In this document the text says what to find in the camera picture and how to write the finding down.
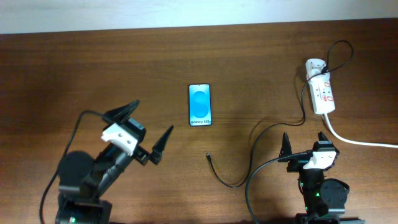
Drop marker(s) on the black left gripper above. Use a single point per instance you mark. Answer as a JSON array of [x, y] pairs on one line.
[[142, 154]]

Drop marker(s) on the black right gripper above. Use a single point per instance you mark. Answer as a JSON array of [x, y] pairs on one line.
[[296, 164]]

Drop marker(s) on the blue Galaxy smartphone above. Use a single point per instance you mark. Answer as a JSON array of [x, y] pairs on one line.
[[199, 105]]

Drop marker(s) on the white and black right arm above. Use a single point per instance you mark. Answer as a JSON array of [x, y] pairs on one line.
[[324, 198]]

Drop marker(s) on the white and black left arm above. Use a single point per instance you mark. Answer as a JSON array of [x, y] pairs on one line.
[[84, 179]]

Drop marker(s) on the white charger plug adapter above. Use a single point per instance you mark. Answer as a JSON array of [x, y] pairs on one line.
[[314, 66]]

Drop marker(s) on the white power strip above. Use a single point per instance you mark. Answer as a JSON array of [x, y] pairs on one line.
[[321, 94]]

